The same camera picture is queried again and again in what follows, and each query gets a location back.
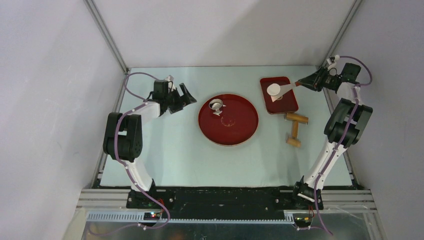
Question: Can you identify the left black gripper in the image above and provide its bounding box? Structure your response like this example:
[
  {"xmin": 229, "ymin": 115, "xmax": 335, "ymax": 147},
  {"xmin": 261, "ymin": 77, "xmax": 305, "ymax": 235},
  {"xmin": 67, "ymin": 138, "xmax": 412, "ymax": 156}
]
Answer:
[{"xmin": 164, "ymin": 83, "xmax": 197, "ymax": 114}]

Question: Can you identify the metal scraper red handle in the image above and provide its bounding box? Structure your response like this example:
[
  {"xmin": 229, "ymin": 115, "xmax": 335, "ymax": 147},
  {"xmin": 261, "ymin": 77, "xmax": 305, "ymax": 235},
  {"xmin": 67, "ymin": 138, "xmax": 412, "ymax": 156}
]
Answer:
[{"xmin": 270, "ymin": 82, "xmax": 300, "ymax": 102}]

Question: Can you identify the rectangular red tray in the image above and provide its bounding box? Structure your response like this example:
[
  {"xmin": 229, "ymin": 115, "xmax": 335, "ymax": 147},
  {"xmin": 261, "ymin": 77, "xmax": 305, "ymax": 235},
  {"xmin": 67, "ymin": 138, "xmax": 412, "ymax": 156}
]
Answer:
[{"xmin": 259, "ymin": 76, "xmax": 299, "ymax": 115}]

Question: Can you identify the white dough ball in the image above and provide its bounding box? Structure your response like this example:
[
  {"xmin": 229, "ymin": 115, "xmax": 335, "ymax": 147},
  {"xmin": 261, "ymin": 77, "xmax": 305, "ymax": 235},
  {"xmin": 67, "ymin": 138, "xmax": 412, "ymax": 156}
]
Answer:
[{"xmin": 266, "ymin": 83, "xmax": 281, "ymax": 97}]

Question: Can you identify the round red plate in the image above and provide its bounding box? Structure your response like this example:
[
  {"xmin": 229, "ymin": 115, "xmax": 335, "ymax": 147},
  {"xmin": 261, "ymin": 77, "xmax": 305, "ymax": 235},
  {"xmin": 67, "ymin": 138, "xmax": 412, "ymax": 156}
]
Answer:
[{"xmin": 197, "ymin": 93, "xmax": 259, "ymax": 146}]

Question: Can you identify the wooden double-ended roller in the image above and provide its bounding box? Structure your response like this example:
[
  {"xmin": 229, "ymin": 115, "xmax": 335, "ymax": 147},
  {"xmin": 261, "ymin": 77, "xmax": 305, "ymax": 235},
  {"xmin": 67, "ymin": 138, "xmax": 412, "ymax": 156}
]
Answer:
[{"xmin": 284, "ymin": 113, "xmax": 309, "ymax": 148}]

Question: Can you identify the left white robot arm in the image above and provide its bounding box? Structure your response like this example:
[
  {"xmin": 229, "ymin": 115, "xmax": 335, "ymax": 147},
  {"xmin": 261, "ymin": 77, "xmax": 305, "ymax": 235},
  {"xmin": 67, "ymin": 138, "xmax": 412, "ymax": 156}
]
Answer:
[{"xmin": 103, "ymin": 76, "xmax": 197, "ymax": 208}]

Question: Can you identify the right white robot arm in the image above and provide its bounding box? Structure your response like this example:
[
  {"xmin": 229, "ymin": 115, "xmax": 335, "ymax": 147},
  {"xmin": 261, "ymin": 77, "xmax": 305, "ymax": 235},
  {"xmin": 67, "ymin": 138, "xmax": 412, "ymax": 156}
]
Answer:
[{"xmin": 290, "ymin": 63, "xmax": 373, "ymax": 209}]

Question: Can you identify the white dough scrap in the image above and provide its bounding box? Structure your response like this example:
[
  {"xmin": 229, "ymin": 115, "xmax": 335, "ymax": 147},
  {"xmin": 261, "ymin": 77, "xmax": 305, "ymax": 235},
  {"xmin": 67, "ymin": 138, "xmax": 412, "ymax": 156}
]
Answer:
[{"xmin": 211, "ymin": 104, "xmax": 226, "ymax": 116}]

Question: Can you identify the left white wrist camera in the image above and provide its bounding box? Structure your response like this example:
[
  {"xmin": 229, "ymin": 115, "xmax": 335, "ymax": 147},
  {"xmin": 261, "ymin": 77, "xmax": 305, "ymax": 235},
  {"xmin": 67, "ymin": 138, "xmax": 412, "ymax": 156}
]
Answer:
[{"xmin": 164, "ymin": 75, "xmax": 176, "ymax": 92}]

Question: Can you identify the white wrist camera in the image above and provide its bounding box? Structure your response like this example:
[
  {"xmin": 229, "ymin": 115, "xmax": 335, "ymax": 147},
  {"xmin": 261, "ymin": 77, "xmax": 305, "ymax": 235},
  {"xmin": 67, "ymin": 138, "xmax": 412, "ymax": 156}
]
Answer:
[
  {"xmin": 326, "ymin": 54, "xmax": 341, "ymax": 70},
  {"xmin": 164, "ymin": 75, "xmax": 176, "ymax": 92}
]

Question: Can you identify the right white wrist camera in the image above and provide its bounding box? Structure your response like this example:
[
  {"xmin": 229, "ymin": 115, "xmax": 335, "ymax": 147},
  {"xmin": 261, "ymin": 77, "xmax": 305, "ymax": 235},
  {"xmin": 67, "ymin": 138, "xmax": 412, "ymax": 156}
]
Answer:
[{"xmin": 326, "ymin": 54, "xmax": 341, "ymax": 70}]

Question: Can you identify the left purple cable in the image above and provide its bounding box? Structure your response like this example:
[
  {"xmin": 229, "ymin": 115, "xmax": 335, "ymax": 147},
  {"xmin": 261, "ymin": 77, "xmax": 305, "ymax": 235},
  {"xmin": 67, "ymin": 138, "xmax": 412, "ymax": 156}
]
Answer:
[{"xmin": 113, "ymin": 72, "xmax": 171, "ymax": 231}]

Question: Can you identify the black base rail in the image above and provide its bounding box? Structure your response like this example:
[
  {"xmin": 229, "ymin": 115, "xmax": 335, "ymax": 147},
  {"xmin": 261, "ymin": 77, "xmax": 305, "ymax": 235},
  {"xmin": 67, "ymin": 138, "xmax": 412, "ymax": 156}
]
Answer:
[{"xmin": 126, "ymin": 186, "xmax": 324, "ymax": 221}]

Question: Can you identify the aluminium frame front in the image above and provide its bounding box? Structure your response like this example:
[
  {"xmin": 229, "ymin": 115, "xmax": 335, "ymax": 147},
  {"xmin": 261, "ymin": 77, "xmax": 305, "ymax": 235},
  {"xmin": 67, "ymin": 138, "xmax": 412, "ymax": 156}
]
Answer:
[{"xmin": 77, "ymin": 187, "xmax": 377, "ymax": 224}]

